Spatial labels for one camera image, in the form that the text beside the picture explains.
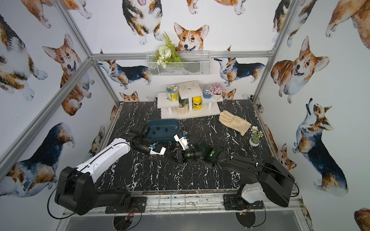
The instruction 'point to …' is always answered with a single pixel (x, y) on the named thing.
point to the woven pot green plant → (183, 108)
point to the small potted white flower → (254, 141)
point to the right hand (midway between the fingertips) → (170, 151)
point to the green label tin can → (172, 93)
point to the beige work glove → (234, 122)
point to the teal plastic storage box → (163, 130)
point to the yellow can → (196, 102)
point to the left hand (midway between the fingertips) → (169, 150)
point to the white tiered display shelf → (191, 102)
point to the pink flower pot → (217, 90)
